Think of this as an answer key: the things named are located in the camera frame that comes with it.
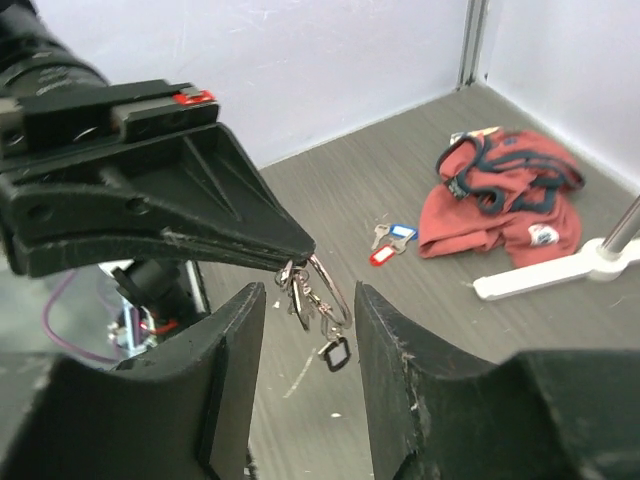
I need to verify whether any red tag key left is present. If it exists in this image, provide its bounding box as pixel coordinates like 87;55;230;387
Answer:
369;244;396;267

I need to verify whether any crumpled maroon shirt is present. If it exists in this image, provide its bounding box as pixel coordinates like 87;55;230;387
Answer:
418;128;585;268

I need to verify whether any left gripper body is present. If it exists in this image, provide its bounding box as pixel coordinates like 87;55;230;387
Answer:
1;80;219;165

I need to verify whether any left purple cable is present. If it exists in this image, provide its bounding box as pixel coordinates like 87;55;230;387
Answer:
42;269;124;364

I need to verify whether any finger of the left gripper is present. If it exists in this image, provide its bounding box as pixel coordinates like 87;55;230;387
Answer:
1;123;316;260
9;236;295;278

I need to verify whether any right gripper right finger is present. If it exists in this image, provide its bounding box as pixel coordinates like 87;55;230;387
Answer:
354;283;639;479

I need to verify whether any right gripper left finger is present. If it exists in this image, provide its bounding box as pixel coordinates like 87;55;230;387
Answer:
1;282;265;479

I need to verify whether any white metal clothes rack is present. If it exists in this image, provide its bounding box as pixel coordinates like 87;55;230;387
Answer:
472;197;639;301

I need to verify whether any metal keyring with keys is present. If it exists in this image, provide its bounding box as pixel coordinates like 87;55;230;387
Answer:
274;254;353;343

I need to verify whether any black tag key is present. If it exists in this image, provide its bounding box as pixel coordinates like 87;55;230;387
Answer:
317;335;351;373

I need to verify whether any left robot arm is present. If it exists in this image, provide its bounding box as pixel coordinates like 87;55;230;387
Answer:
1;1;315;315

